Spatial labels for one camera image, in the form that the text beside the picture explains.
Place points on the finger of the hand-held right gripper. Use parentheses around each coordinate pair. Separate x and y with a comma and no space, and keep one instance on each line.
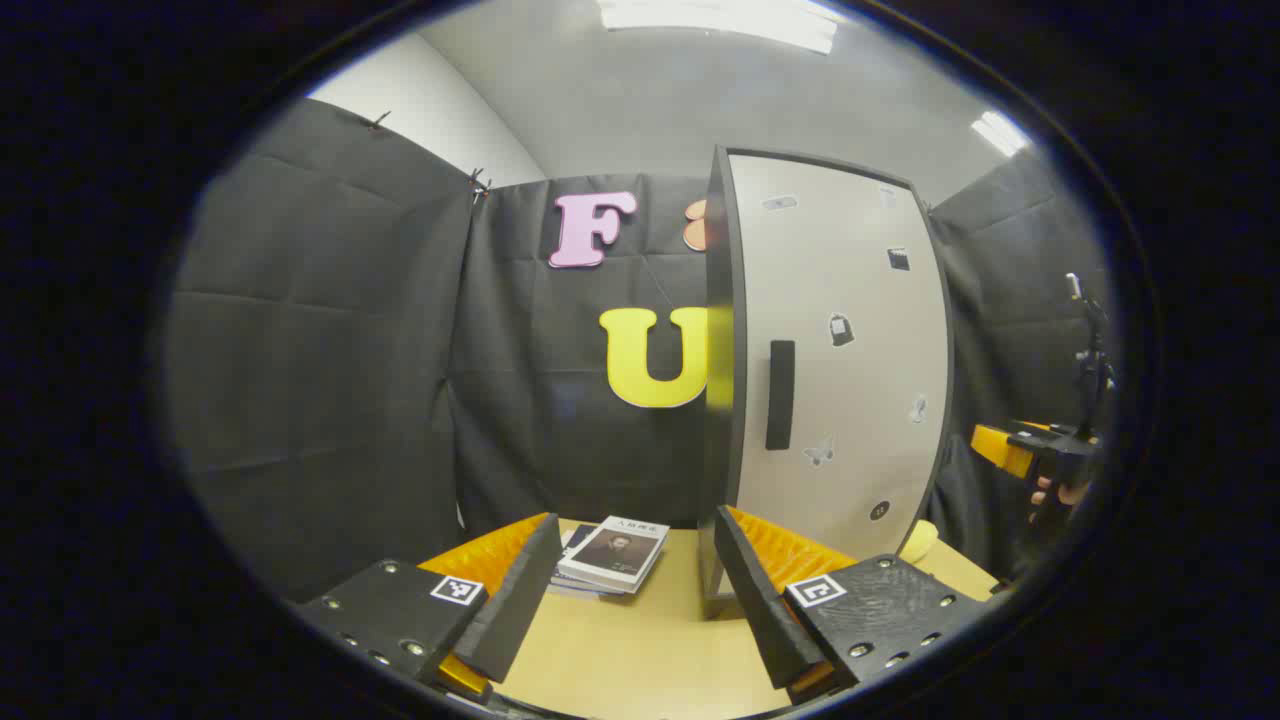
(1000,448)

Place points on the grey cabinet door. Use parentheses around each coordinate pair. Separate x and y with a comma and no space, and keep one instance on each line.
(850,420)

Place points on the yellow plush toy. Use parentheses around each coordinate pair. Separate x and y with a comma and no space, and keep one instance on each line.
(920,540)

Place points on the blue book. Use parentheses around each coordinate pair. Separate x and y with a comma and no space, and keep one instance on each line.
(568,582)

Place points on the long ceiling light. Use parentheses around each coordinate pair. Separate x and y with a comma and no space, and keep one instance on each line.
(720,20)

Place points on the white portrait book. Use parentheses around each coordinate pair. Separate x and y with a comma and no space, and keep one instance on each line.
(615,552)

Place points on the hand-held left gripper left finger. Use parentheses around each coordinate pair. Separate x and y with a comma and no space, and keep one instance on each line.
(520,590)

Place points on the black backdrop cloth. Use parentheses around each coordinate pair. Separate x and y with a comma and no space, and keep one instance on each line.
(330,350)

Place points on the small ceiling light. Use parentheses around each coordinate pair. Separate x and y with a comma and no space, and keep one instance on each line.
(1000,132)

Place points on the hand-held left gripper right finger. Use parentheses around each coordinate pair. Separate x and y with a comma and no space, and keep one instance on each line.
(755,600)

